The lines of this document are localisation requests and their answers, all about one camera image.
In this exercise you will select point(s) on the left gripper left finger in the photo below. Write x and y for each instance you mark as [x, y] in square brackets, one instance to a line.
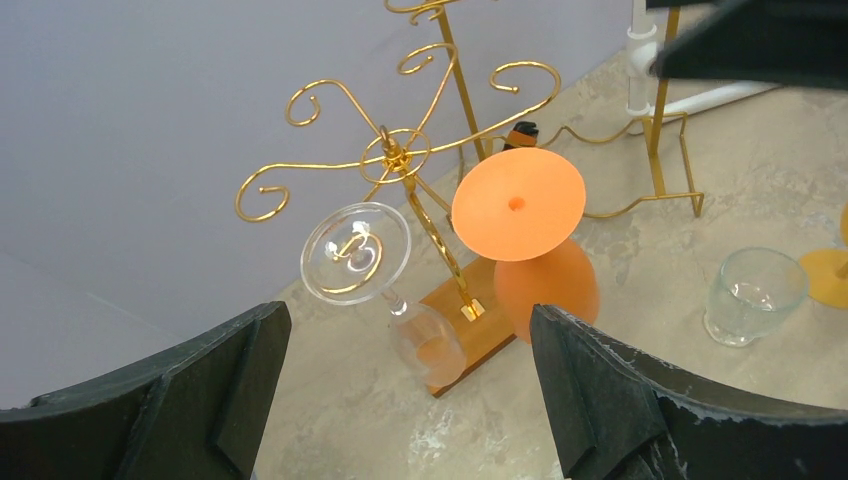
[197, 410]

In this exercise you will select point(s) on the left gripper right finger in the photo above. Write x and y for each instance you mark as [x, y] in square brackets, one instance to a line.
[617, 412]

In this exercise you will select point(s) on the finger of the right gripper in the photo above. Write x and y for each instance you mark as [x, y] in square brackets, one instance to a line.
[799, 43]

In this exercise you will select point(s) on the tall clear flute glass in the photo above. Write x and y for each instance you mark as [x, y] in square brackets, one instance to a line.
[357, 254]

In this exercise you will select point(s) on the orange plastic goblet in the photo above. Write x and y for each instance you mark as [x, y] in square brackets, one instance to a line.
[519, 208]

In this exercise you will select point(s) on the gold scroll glass rack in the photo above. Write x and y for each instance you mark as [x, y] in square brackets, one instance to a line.
[396, 157]

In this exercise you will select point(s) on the clear glass rear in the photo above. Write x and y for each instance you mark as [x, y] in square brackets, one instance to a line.
[753, 293]

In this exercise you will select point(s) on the yellow goblet rear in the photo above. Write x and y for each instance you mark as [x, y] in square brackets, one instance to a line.
[826, 270]

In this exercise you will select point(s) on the small orange black object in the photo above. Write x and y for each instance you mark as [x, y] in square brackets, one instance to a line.
[523, 134]

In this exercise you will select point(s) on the gold rectangular wire rack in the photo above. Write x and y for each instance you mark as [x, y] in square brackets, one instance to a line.
[647, 119]

